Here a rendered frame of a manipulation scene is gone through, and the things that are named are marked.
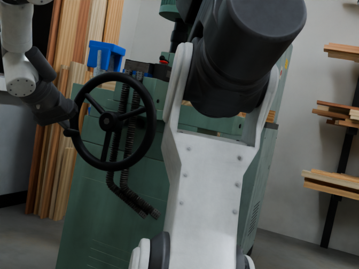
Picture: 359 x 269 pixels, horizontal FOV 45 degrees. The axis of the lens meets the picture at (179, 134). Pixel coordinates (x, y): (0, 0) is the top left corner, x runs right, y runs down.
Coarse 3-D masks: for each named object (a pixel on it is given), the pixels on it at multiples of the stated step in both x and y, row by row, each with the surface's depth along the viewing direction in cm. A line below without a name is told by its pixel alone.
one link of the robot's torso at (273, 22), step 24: (216, 0) 62; (240, 0) 57; (264, 0) 58; (288, 0) 58; (216, 24) 61; (240, 24) 56; (264, 24) 56; (288, 24) 57; (216, 48) 63; (240, 48) 59; (264, 48) 58; (216, 72) 67; (240, 72) 64; (264, 72) 65
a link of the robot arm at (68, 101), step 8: (56, 88) 114; (48, 96) 110; (56, 96) 113; (24, 104) 112; (32, 104) 110; (40, 104) 110; (48, 104) 112; (56, 104) 115; (64, 104) 117; (72, 104) 119; (32, 112) 116; (40, 112) 115; (48, 112) 116; (56, 112) 117; (64, 112) 117; (72, 112) 119; (40, 120) 119; (48, 120) 119; (56, 120) 119; (64, 120) 120
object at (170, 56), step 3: (162, 51) 154; (162, 54) 153; (165, 54) 153; (168, 54) 152; (171, 54) 152; (174, 54) 151; (165, 57) 153; (168, 57) 152; (171, 57) 152; (168, 60) 152; (171, 60) 152; (159, 63) 154; (171, 63) 152; (171, 66) 152
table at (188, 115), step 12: (72, 96) 154; (96, 96) 150; (108, 96) 148; (108, 108) 137; (180, 108) 138; (192, 108) 136; (180, 120) 137; (192, 120) 136; (204, 120) 134; (216, 120) 133; (228, 120) 131; (240, 120) 137; (228, 132) 131; (240, 132) 140
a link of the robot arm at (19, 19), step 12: (0, 0) 88; (12, 0) 87; (24, 0) 86; (0, 12) 90; (12, 12) 89; (24, 12) 90; (0, 24) 94; (12, 24) 91; (24, 24) 92; (12, 36) 94; (24, 36) 95
